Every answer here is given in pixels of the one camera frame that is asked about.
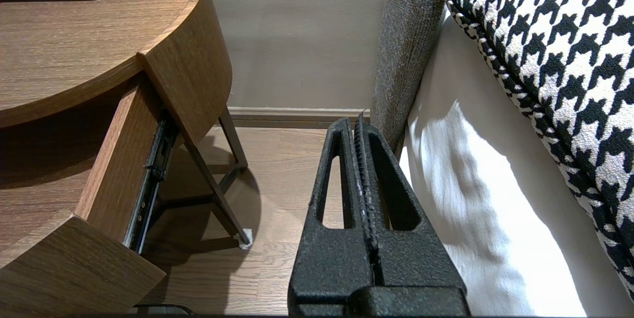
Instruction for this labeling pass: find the black drawer slide rail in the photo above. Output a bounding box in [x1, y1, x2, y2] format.
[124, 120, 179, 254]

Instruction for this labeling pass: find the dark metal table leg frame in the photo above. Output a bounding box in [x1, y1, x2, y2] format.
[158, 107, 251, 249]

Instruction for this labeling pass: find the black white houndstooth pillow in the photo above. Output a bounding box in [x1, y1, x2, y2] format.
[443, 0, 634, 299]

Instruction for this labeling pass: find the round wooden bedside table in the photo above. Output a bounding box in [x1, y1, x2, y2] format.
[0, 0, 233, 145]

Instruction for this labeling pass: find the white grey robot base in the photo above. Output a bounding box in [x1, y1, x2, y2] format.
[134, 303, 196, 317]

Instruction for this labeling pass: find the grey wall skirting board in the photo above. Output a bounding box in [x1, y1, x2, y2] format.
[228, 106, 371, 129]

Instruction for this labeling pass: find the curved wooden table drawer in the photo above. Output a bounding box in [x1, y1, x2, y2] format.
[0, 73, 166, 316]

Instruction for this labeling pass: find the white bed sheet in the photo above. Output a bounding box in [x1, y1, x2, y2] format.
[399, 6, 634, 318]

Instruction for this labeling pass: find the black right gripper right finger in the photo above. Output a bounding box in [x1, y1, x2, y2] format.
[355, 114, 467, 291]

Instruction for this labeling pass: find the grey upholstered bed headboard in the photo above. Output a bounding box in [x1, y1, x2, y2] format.
[370, 0, 446, 153]

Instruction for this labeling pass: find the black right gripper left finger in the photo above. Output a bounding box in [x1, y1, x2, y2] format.
[289, 118, 374, 316]

